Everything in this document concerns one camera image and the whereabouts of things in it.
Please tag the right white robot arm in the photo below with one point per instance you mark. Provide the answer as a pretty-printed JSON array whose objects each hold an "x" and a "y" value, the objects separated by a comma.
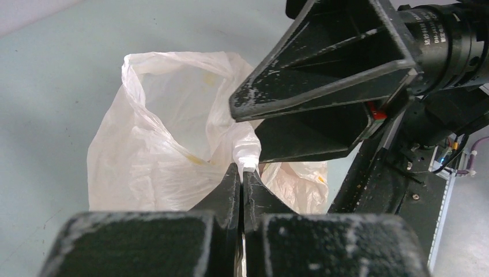
[{"x": 453, "y": 43}]

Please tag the white plastic bag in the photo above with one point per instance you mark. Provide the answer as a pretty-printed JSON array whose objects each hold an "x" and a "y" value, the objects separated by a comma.
[{"x": 168, "y": 138}]

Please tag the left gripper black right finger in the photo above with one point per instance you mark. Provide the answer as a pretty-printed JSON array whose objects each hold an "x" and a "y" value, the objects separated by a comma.
[{"x": 280, "y": 242}]

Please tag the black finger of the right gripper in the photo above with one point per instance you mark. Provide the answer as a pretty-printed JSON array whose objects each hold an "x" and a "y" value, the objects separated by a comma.
[
  {"x": 326, "y": 133},
  {"x": 334, "y": 53}
]

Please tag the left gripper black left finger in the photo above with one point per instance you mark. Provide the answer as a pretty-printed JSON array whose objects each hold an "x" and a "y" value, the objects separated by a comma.
[{"x": 203, "y": 241}]

